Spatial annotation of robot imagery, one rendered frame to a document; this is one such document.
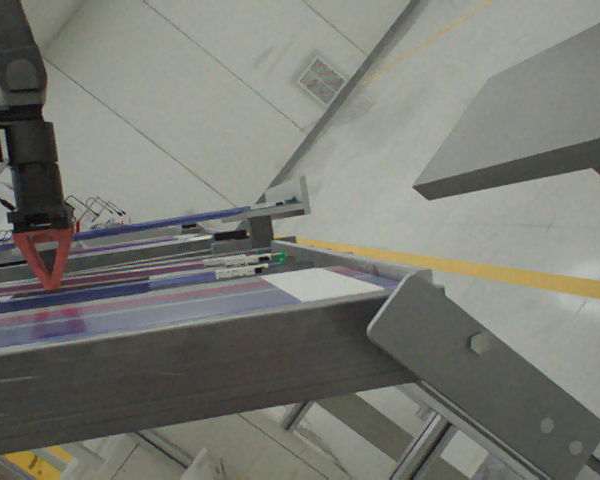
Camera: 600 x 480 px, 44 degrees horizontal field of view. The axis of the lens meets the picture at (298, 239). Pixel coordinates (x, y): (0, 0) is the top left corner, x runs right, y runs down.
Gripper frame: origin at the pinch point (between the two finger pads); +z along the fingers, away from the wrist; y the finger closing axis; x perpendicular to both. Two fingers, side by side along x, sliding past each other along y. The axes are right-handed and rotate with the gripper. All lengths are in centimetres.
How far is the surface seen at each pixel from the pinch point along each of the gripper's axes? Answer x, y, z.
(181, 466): 11, -92, 57
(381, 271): 30.6, 38.4, 0.2
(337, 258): 30.6, 23.9, -0.1
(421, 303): 28, 53, 1
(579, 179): 136, -102, -2
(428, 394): 54, -22, 29
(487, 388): 32, 53, 7
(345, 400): 44, -40, 33
